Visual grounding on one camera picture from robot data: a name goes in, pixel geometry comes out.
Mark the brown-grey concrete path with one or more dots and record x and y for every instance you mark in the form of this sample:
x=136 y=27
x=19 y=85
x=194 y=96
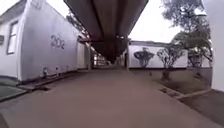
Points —
x=106 y=100

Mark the white wall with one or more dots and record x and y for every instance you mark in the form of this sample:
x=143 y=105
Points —
x=216 y=46

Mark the long white building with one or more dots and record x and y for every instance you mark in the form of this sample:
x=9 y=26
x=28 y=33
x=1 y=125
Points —
x=176 y=61

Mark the white building with painted number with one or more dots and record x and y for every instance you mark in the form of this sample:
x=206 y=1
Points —
x=40 y=50

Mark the small bare-stemmed tree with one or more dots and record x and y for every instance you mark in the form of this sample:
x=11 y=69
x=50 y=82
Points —
x=144 y=56
x=168 y=56

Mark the covered walkway canopy with posts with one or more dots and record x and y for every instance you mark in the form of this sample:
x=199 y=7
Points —
x=110 y=23

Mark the bare dirt and grass patch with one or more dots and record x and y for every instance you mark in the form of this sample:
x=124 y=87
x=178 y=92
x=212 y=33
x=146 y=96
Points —
x=186 y=81

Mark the tall leafy tree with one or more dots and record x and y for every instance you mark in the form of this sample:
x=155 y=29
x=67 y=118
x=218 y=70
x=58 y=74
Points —
x=191 y=26

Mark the grey asphalt yard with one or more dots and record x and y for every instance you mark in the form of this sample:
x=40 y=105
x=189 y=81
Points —
x=206 y=108

